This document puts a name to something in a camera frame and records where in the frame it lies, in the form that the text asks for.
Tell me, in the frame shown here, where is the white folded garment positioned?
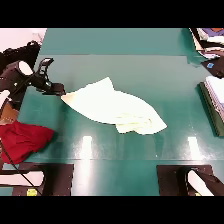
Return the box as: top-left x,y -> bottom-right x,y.
203,75 -> 224,118

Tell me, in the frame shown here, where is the cream shirt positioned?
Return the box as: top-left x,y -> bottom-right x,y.
60,76 -> 168,136

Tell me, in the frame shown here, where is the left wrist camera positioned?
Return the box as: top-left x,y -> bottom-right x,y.
37,57 -> 55,84

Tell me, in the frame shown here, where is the brown garment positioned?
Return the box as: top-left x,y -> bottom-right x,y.
0,99 -> 20,126

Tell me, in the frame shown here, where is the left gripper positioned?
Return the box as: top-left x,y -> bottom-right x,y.
39,80 -> 67,98

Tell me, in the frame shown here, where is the heap of clothes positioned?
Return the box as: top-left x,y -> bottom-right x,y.
189,27 -> 224,61

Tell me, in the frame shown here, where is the red garment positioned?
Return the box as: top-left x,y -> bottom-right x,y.
0,120 -> 56,165

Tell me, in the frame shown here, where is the black garment with blue label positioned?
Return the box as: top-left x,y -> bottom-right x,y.
200,56 -> 224,80

